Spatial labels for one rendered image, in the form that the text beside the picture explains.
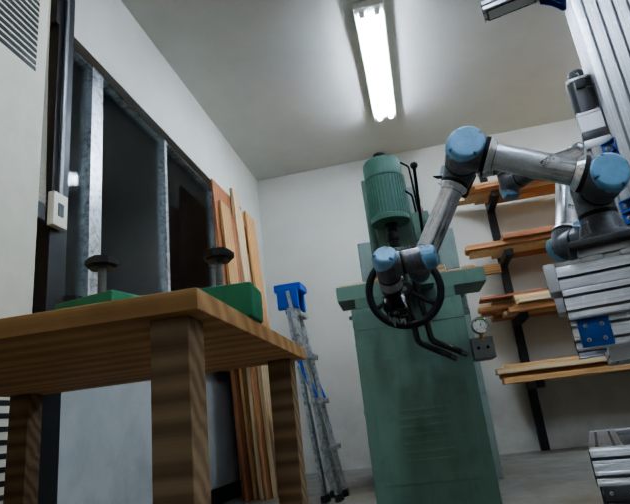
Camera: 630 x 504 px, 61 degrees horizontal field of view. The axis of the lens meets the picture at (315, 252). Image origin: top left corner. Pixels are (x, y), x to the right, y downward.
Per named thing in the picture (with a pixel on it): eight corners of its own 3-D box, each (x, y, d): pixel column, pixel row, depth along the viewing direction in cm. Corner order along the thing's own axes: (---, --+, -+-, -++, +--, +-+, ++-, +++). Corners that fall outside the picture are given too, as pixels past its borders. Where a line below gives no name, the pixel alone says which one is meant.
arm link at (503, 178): (515, 190, 218) (509, 166, 221) (498, 201, 228) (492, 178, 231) (530, 191, 220) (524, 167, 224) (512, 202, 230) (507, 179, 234)
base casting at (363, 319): (352, 331, 213) (349, 309, 215) (363, 348, 267) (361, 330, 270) (466, 316, 207) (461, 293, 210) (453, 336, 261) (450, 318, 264)
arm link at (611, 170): (622, 175, 167) (449, 141, 182) (640, 153, 153) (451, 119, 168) (614, 210, 164) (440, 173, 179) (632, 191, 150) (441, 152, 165)
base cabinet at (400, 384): (378, 527, 190) (352, 331, 212) (384, 502, 245) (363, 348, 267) (506, 516, 185) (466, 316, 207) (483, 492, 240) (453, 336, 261)
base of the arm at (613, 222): (631, 242, 171) (622, 214, 174) (634, 230, 158) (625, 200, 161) (580, 253, 177) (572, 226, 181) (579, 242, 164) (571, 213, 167)
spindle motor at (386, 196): (370, 220, 233) (360, 157, 243) (372, 233, 250) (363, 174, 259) (410, 214, 231) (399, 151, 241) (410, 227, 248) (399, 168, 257)
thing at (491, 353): (475, 359, 198) (470, 338, 201) (471, 362, 210) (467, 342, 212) (498, 356, 197) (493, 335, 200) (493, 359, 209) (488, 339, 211)
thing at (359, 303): (355, 309, 215) (354, 299, 216) (360, 317, 235) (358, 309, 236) (455, 294, 210) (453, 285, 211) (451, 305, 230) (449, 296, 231)
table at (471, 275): (333, 297, 208) (331, 282, 210) (342, 311, 237) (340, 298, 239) (491, 274, 201) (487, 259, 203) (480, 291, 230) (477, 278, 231)
